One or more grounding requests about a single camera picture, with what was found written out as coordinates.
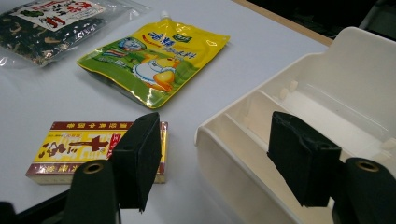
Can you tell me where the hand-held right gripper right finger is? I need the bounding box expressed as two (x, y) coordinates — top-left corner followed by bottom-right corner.
(266, 110), (344, 208)

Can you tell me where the yellow and red box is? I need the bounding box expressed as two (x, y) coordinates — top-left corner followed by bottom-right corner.
(25, 120), (169, 185)

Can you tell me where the yellow spout pouch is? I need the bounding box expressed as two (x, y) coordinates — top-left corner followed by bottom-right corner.
(77, 10), (232, 110)

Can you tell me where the clear bag of dried food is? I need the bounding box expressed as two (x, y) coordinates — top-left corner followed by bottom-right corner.
(0, 0), (150, 68)

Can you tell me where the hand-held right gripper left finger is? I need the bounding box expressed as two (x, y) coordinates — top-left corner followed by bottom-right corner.
(108, 111), (163, 213)

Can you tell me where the white plastic storage box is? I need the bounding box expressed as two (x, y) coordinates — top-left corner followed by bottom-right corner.
(194, 26), (396, 224)

